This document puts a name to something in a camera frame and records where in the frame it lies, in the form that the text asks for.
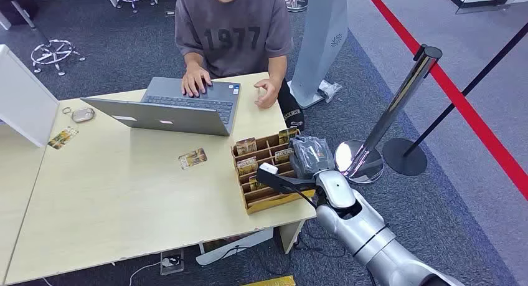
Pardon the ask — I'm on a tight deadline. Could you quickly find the yellow box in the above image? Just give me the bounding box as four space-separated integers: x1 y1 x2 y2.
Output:
242 275 297 286

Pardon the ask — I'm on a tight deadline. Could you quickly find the person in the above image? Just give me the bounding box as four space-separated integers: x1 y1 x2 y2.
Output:
174 0 306 132

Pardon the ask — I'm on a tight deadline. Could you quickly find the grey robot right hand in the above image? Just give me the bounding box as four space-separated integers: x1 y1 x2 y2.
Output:
288 136 336 181

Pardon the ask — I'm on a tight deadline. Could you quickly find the chrome stanchion post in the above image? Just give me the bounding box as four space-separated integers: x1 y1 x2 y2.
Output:
333 44 443 184

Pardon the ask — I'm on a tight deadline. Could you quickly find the white power cable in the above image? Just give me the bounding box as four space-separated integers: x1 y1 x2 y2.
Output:
128 257 176 286

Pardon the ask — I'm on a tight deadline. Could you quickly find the grey laptop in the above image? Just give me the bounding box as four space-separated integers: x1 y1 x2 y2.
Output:
80 77 242 137

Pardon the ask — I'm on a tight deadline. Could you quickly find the white desk foot panel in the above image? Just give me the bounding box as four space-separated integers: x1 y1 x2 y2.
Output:
195 227 275 267

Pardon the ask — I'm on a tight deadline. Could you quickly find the chrome round pedestal base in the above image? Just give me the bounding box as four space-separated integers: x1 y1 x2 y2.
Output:
282 0 309 13

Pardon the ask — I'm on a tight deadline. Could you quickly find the person's left hand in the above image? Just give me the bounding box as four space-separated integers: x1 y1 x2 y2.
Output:
253 78 281 110

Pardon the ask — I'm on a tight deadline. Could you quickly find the person's right hand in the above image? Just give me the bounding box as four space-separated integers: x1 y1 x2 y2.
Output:
181 65 214 98

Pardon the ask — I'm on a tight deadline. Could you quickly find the small oval metal dish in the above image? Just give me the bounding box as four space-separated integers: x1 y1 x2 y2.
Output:
71 107 96 123

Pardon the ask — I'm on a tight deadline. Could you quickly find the white partition panel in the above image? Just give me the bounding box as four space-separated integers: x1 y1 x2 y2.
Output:
0 44 60 148

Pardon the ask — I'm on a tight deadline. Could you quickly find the silver standing kiosk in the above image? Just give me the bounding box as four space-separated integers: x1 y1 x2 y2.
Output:
286 0 349 110

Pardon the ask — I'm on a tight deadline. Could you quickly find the black stanchion post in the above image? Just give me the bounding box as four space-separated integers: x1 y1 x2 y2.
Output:
382 22 528 177

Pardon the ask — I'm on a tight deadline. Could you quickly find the wooden card holder box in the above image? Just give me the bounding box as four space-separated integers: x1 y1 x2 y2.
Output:
230 128 317 216

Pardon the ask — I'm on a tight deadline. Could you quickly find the floor power socket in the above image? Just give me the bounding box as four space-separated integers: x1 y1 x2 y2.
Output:
159 249 185 276

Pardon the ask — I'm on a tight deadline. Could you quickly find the black floor cable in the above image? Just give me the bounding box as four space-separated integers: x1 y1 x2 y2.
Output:
214 228 351 277

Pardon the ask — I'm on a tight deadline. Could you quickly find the clear plastic bag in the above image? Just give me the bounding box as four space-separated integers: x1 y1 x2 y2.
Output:
318 79 343 103

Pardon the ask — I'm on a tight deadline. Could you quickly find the pale wrist camera, black mount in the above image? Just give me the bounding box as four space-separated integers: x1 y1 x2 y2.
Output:
256 163 318 197

